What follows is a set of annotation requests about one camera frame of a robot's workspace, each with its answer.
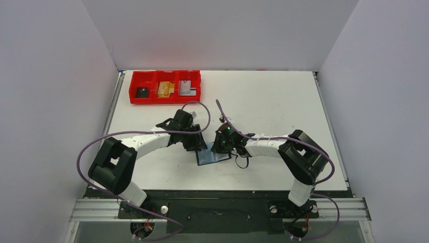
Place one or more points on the gold cards in bin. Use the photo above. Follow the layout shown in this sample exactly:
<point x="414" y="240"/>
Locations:
<point x="164" y="89"/>

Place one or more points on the black card in bin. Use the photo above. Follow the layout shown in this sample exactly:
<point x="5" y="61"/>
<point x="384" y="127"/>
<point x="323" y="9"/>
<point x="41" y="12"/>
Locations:
<point x="142" y="93"/>

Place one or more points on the navy blue card holder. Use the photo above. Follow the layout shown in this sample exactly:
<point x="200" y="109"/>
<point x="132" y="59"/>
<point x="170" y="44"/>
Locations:
<point x="207" y="156"/>

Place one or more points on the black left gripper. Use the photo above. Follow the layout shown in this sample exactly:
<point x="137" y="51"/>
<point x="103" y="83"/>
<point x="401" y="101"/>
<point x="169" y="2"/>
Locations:
<point x="196" y="145"/>

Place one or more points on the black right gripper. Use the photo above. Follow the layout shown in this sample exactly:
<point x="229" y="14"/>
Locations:
<point x="220" y="144"/>

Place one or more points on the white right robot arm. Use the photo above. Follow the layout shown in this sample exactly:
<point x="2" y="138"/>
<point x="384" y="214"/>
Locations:
<point x="302" y="155"/>

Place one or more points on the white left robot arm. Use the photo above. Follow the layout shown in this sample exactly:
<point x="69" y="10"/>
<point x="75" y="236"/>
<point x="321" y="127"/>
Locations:
<point x="114" y="164"/>

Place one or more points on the aluminium frame rail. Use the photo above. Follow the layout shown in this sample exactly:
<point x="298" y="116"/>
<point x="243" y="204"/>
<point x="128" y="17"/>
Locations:
<point x="107" y="210"/>

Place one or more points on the red three-compartment bin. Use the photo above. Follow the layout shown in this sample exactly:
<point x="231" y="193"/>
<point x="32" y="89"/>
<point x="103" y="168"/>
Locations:
<point x="151" y="78"/>

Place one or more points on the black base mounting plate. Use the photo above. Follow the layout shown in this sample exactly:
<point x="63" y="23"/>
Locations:
<point x="167" y="212"/>

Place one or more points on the silver cards in bin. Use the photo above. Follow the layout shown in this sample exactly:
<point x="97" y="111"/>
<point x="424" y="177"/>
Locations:
<point x="185" y="88"/>

